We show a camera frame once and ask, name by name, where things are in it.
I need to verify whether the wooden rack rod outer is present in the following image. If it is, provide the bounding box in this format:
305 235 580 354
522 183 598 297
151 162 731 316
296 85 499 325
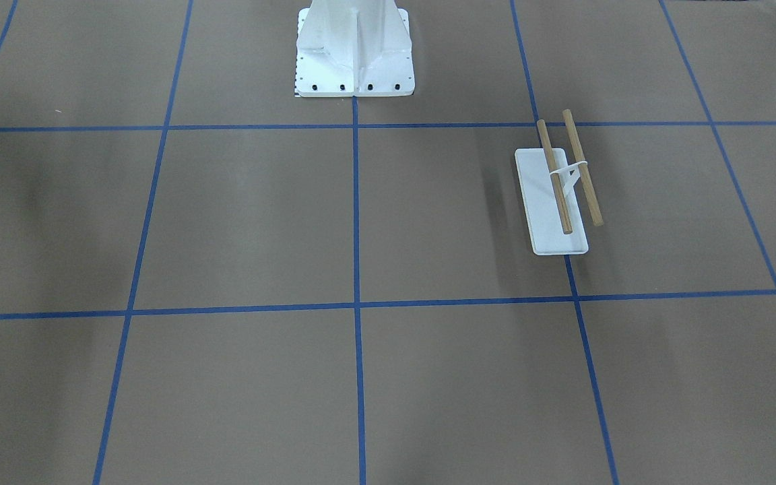
562 108 604 226

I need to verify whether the wooden rack rod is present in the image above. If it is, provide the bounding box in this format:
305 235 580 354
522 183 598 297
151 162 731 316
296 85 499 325
536 119 573 234
562 108 604 226

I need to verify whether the wooden rack rod inner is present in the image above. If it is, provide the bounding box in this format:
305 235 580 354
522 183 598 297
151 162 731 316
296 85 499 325
536 119 573 234

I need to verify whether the white towel rack base tray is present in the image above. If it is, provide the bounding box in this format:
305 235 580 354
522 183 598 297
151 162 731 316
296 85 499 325
515 148 590 257

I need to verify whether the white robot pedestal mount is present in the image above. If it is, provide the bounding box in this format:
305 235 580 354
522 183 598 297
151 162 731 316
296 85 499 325
294 1 416 98

